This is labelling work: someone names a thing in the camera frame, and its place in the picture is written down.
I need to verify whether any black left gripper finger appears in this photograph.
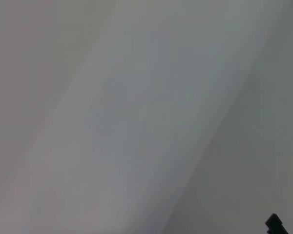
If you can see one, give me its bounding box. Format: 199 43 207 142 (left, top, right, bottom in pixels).
265 213 290 234

